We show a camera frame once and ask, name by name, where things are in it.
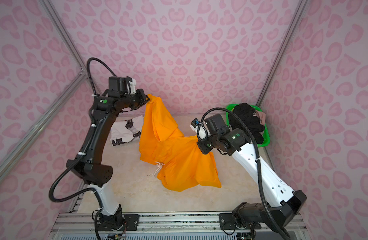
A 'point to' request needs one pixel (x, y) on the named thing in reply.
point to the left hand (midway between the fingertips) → (156, 95)
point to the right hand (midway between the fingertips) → (198, 140)
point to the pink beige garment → (261, 116)
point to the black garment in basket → (247, 111)
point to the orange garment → (180, 163)
